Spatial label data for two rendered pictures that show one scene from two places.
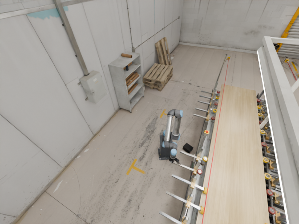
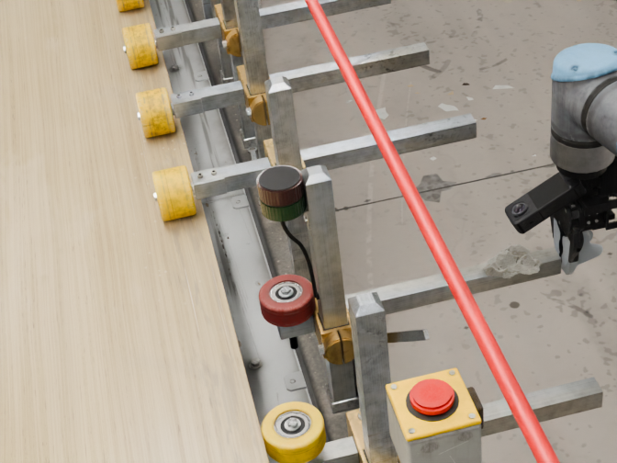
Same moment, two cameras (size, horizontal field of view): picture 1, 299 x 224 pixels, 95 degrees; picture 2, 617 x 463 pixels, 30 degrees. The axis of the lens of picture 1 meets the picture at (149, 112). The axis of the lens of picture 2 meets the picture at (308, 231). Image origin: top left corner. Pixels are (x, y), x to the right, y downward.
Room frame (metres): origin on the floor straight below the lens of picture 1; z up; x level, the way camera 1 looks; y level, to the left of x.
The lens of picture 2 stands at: (1.87, -1.42, 2.00)
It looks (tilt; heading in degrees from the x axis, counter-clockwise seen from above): 38 degrees down; 144
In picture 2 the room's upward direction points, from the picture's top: 8 degrees counter-clockwise
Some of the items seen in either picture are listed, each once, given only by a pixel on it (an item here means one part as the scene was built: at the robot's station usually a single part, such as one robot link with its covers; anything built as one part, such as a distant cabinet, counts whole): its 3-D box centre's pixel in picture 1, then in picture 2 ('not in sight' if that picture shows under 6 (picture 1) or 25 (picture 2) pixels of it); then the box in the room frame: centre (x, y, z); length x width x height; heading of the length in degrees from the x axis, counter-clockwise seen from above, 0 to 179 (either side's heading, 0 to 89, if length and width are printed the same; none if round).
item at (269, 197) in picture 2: not in sight; (280, 186); (0.87, -0.74, 1.12); 0.06 x 0.06 x 0.02
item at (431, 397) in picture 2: not in sight; (431, 399); (1.34, -0.93, 1.22); 0.04 x 0.04 x 0.02
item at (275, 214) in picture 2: not in sight; (282, 200); (0.87, -0.74, 1.10); 0.06 x 0.06 x 0.02
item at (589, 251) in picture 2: not in sight; (583, 254); (1.05, -0.34, 0.86); 0.06 x 0.03 x 0.09; 62
